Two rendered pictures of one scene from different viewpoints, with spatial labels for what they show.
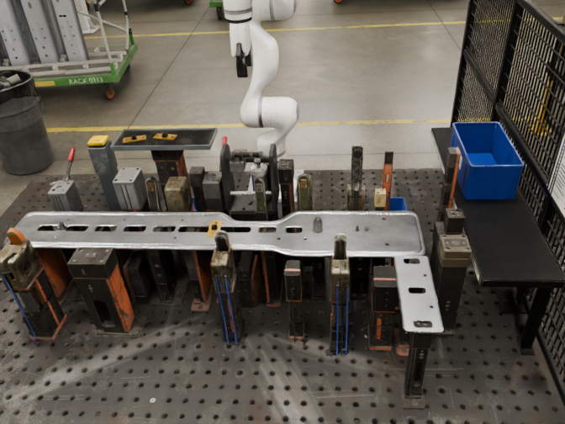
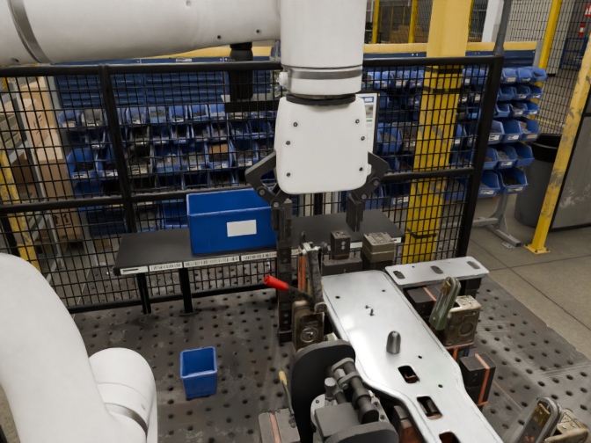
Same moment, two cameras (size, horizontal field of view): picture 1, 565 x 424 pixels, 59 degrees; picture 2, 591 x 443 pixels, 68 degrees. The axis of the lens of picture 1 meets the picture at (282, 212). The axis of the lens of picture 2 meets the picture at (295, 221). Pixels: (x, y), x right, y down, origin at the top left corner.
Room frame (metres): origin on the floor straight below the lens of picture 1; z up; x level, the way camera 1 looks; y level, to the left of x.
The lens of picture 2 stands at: (1.74, 0.53, 1.68)
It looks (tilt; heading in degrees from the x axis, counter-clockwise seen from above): 26 degrees down; 250
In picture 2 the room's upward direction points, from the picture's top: straight up
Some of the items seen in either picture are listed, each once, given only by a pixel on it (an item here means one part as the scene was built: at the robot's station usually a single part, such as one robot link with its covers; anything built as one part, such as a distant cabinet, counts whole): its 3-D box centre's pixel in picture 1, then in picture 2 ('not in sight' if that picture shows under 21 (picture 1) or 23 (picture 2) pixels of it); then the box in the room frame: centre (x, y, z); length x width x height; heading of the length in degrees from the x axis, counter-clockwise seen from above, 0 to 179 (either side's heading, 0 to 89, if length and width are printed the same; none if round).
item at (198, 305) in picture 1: (198, 264); not in sight; (1.32, 0.31, 0.84); 0.17 x 0.06 x 0.29; 173
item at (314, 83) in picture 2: (238, 13); (318, 79); (1.55, 0.09, 1.62); 0.09 x 0.08 x 0.03; 173
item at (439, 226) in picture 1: (436, 268); (339, 301); (1.21, -0.49, 0.85); 0.12 x 0.03 x 0.30; 173
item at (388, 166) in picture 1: (384, 214); (302, 315); (1.40, -0.35, 0.95); 0.03 x 0.01 x 0.50; 83
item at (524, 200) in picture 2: not in sight; (547, 181); (-1.53, -2.03, 0.36); 0.50 x 0.50 x 0.73
